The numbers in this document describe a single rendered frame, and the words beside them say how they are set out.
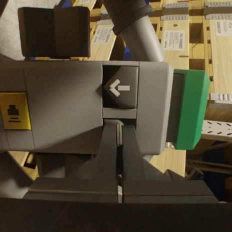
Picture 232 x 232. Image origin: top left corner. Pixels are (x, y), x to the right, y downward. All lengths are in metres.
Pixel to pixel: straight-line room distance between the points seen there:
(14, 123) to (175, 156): 0.80
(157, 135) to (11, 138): 0.14
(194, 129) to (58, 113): 0.13
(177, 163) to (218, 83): 0.54
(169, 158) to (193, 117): 0.72
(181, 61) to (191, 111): 1.04
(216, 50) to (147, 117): 1.20
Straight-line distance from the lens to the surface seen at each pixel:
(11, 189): 0.25
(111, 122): 0.15
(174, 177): 0.29
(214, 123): 1.07
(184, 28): 1.46
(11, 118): 0.18
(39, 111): 0.17
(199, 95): 0.17
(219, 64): 1.25
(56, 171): 0.20
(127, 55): 1.37
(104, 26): 1.62
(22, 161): 1.15
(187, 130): 0.18
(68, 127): 0.16
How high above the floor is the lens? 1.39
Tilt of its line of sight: 16 degrees down
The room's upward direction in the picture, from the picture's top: 96 degrees clockwise
